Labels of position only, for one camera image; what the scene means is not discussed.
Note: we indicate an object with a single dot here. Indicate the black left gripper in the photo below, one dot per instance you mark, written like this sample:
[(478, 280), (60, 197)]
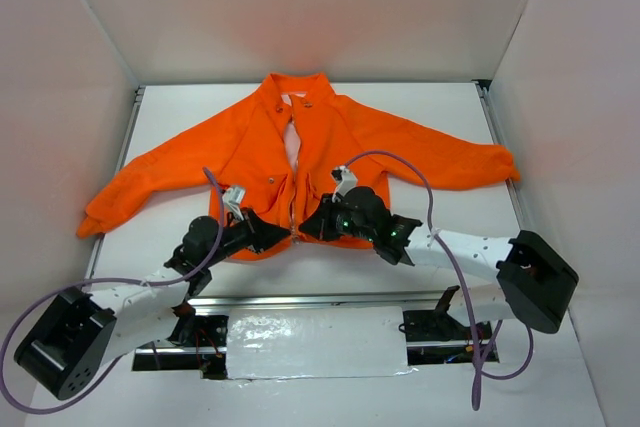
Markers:
[(252, 229)]

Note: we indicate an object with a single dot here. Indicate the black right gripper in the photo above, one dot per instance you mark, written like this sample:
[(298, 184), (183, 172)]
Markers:
[(329, 220)]

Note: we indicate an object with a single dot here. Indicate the silver zipper pull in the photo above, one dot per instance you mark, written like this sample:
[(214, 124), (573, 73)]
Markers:
[(295, 238)]

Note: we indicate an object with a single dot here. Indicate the orange zip-up jacket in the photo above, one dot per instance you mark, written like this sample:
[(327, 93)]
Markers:
[(282, 141)]

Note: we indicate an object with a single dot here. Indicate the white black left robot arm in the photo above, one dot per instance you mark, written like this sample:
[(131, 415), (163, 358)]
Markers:
[(80, 331)]

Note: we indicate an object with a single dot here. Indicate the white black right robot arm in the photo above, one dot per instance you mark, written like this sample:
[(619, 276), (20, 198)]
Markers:
[(524, 277)]

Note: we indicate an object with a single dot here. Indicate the white centre cover panel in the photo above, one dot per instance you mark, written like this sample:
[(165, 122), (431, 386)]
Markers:
[(343, 342)]

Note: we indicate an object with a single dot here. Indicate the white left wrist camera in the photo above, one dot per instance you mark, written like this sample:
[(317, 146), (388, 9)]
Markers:
[(232, 199)]

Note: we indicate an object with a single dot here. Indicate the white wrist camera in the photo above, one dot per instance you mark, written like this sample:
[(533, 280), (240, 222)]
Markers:
[(232, 199), (344, 179)]

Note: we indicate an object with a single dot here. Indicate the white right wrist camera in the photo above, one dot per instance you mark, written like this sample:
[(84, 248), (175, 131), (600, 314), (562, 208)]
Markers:
[(344, 179)]

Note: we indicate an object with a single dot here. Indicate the silver aluminium front rail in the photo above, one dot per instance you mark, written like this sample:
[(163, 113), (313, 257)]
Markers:
[(406, 300)]

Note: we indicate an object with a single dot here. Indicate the aluminium left side rail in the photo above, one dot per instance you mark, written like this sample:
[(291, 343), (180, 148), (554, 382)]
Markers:
[(100, 211)]

